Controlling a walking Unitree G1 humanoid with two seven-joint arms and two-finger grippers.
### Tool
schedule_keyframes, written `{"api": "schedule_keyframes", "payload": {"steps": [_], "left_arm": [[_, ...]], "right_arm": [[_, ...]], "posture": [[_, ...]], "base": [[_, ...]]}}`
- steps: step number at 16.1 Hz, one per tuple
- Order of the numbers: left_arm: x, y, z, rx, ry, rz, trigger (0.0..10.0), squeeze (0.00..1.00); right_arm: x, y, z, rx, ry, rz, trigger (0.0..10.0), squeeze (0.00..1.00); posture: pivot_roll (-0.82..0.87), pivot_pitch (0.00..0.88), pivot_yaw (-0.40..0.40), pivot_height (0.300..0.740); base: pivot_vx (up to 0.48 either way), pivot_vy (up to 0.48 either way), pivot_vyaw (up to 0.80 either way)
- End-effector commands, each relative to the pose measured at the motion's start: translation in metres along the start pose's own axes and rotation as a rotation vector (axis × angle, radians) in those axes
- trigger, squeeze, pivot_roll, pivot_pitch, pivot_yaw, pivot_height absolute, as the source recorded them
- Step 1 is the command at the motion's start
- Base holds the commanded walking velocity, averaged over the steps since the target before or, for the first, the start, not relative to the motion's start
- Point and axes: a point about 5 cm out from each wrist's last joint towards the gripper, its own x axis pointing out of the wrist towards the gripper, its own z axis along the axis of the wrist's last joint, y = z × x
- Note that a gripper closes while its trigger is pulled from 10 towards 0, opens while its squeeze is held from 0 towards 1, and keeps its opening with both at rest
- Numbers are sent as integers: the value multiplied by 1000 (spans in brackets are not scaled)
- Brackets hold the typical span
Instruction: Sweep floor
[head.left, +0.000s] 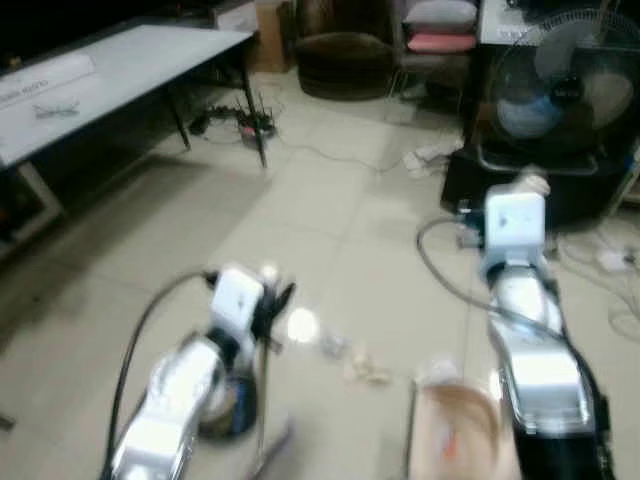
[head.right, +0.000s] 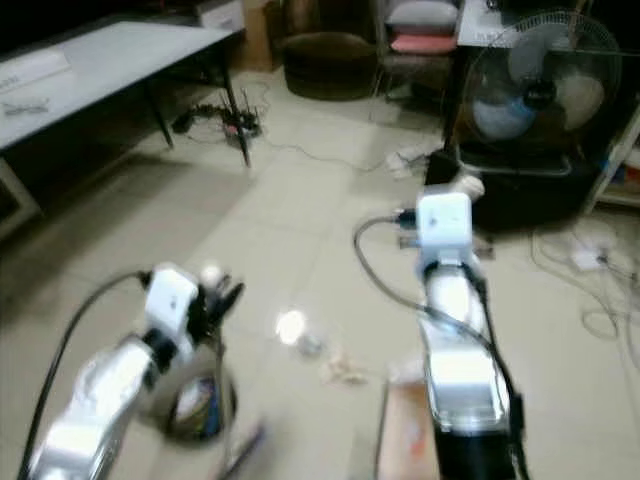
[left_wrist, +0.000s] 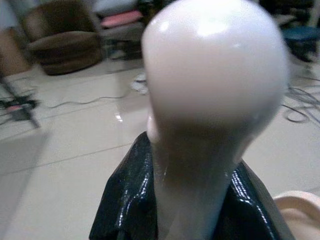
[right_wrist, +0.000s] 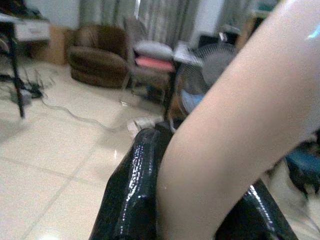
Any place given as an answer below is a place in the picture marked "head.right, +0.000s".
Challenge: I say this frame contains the metal dustpan with long handle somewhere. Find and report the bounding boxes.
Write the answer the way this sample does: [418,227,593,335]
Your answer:
[158,335,267,479]

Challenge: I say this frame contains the beige broom handle tip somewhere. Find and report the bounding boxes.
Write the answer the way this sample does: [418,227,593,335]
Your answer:
[450,173,487,200]

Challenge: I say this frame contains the shiny white crumpled ball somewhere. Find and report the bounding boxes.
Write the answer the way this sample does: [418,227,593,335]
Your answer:
[274,309,311,348]

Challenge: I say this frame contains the grey crumpled wrapper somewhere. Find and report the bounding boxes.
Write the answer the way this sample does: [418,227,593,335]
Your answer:
[300,335,327,359]

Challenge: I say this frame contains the beige crumpled paper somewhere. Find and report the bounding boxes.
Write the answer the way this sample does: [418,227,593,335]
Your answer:
[322,351,369,386]

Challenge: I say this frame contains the brown cardboard box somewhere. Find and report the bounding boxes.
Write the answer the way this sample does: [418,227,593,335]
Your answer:
[374,372,443,480]

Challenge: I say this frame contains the white table with black legs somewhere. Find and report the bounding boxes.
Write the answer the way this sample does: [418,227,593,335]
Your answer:
[0,22,253,169]

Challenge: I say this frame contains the dark brown armchair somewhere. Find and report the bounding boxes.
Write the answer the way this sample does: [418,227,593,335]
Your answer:
[278,0,381,101]

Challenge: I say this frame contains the tall brown cardboard carton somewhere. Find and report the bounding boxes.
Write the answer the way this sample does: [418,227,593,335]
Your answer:
[240,0,279,73]

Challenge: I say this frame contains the white paper sign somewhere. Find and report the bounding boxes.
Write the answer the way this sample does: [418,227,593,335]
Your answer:
[0,47,73,96]

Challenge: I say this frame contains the black low cabinet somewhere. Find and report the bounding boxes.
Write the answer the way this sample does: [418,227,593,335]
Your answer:
[422,148,611,233]

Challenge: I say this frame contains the chair with pink cushion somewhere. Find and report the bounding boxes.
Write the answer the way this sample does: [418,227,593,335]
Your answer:
[378,0,463,96]

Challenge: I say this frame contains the white power adapter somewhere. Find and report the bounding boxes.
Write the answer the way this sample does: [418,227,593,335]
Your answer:
[570,248,606,272]

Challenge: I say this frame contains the black standing fan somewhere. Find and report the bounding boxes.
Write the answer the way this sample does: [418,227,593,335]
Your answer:
[455,10,626,179]

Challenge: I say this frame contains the white desk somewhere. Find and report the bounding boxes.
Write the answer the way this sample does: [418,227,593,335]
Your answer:
[456,0,576,49]

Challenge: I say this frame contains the white storage shelf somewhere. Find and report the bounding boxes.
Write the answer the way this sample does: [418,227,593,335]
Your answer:
[596,95,640,213]

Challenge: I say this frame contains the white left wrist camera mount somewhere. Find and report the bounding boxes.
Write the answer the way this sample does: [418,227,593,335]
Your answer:
[143,264,201,339]

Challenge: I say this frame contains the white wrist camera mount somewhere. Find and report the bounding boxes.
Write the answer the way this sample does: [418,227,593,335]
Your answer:
[416,192,475,271]
[143,264,201,339]

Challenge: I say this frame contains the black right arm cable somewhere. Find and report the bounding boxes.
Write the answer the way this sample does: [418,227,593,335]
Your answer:
[352,208,491,346]

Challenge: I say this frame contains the black power strip with cables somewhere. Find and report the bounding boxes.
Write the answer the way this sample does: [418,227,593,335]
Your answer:
[172,95,263,139]

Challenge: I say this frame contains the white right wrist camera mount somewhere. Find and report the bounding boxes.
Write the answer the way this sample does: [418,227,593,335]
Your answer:
[416,192,475,271]

